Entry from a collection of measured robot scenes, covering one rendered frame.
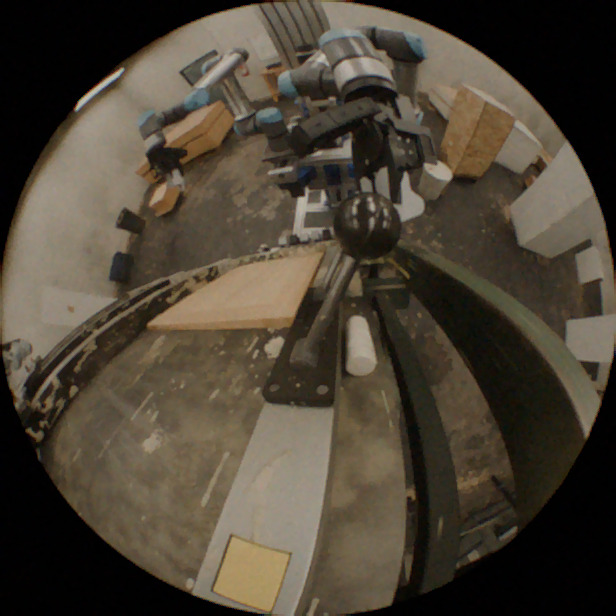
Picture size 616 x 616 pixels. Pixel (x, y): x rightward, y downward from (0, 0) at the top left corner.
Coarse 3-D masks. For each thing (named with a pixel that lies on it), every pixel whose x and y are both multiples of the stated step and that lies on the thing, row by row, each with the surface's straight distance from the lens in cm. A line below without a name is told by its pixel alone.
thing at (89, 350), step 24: (216, 264) 87; (168, 288) 68; (192, 288) 74; (144, 312) 62; (96, 336) 57; (120, 336) 59; (72, 360) 56; (96, 360) 57; (48, 384) 57; (72, 384) 57; (24, 408) 61; (48, 408) 59; (48, 432) 61
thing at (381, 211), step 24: (360, 192) 10; (336, 216) 10; (360, 216) 9; (384, 216) 9; (336, 240) 10; (360, 240) 9; (384, 240) 9; (336, 288) 11; (312, 336) 12; (312, 360) 13
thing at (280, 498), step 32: (288, 416) 13; (320, 416) 12; (256, 448) 12; (288, 448) 12; (320, 448) 11; (256, 480) 12; (288, 480) 11; (320, 480) 11; (224, 512) 12; (256, 512) 11; (288, 512) 11; (320, 512) 11; (224, 544) 12; (288, 544) 11; (320, 544) 13; (288, 576) 11; (256, 608) 13; (288, 608) 13
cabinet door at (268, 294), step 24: (264, 264) 81; (288, 264) 68; (312, 264) 59; (216, 288) 63; (240, 288) 52; (264, 288) 46; (288, 288) 40; (168, 312) 58; (192, 312) 47; (216, 312) 40; (240, 312) 35; (264, 312) 31; (288, 312) 29
